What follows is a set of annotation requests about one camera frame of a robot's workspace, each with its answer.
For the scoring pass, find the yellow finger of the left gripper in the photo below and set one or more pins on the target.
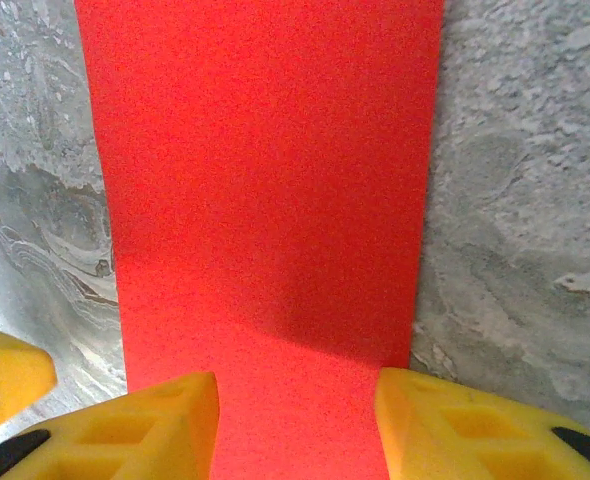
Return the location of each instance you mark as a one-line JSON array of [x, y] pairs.
[[5, 375]]

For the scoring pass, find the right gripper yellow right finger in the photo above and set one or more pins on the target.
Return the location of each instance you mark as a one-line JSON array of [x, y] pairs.
[[475, 435]]

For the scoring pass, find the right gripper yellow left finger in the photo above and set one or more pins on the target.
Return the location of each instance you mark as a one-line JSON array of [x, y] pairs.
[[140, 435]]

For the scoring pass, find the red plastic piece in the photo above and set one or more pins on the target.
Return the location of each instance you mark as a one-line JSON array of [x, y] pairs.
[[270, 175]]

